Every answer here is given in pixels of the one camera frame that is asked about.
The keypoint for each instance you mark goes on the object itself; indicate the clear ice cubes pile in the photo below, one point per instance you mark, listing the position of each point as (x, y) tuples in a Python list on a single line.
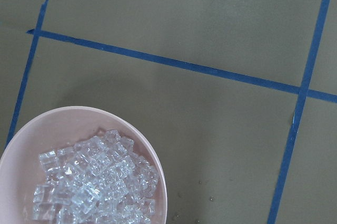
[(99, 180)]

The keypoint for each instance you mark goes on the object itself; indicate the pink bowl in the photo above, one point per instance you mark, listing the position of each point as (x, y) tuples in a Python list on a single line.
[(59, 128)]

